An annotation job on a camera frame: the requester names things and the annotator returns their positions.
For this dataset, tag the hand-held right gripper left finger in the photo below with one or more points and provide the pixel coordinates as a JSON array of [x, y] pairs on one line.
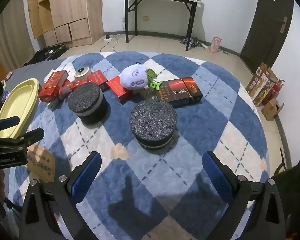
[[87, 177]]

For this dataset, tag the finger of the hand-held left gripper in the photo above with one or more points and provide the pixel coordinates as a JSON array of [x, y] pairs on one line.
[[32, 134], [8, 122]]

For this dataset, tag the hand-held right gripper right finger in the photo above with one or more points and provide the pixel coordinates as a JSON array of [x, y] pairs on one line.
[[216, 177]]

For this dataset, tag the pale yellow plastic tray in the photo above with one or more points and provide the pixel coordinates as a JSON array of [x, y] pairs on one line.
[[17, 100]]

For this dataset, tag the red gold cigarette box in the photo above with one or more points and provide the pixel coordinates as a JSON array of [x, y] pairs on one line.
[[52, 85]]

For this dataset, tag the shiny red box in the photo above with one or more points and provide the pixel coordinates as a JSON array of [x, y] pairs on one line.
[[65, 89]]

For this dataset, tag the black foam disc white band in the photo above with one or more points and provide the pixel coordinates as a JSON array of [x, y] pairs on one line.
[[153, 120], [86, 100]]

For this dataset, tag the red tube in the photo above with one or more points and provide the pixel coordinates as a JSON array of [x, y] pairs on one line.
[[78, 84]]

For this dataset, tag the cream round container black knob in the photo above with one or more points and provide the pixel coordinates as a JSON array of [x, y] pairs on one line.
[[81, 73]]

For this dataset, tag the red box with white side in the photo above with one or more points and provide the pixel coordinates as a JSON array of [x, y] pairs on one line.
[[118, 88]]

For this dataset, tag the green plastic clip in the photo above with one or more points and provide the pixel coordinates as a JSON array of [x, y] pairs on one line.
[[155, 85]]

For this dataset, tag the blue wrapper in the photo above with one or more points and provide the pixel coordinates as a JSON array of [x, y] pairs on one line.
[[6, 95]]

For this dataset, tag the small brown box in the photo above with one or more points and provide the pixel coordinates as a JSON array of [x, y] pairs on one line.
[[9, 75]]

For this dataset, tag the blue white checked blanket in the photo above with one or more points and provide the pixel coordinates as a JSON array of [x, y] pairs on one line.
[[190, 135]]

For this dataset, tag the white cloth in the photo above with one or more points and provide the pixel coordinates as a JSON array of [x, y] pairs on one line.
[[70, 68]]

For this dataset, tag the black case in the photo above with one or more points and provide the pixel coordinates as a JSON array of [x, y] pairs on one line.
[[50, 52]]

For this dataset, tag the black bag yellow trim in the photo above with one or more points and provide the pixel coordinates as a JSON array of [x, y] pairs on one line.
[[297, 192]]

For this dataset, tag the beige curtain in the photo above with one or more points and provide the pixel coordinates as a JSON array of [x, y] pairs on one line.
[[12, 37]]

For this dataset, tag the plain cardboard box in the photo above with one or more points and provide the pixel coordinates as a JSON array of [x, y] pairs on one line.
[[272, 111]]

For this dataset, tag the dark red box gold emblem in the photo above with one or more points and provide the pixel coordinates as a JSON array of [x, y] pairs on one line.
[[192, 90]]

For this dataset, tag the dark brown patterned box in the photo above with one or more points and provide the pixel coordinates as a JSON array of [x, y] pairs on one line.
[[168, 93]]

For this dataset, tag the red fire extinguisher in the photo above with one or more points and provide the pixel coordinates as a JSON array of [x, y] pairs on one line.
[[272, 92]]

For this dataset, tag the printed cardboard box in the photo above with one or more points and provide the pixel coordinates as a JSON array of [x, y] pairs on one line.
[[261, 80]]

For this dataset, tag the purple plush toy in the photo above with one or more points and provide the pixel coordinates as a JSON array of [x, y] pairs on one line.
[[133, 76]]

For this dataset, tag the white power strip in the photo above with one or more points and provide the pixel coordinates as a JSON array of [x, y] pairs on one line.
[[107, 39]]

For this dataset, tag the wooden wardrobe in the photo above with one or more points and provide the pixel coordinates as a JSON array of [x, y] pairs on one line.
[[65, 5]]

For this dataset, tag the pink bag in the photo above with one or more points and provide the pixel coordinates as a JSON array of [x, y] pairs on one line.
[[215, 44]]

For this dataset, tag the dark cloth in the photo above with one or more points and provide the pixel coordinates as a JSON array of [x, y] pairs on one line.
[[192, 42]]

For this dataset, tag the dark brown door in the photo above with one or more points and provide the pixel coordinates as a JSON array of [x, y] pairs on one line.
[[265, 17]]

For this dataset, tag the beige wall socket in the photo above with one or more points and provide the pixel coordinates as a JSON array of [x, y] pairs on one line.
[[146, 18]]

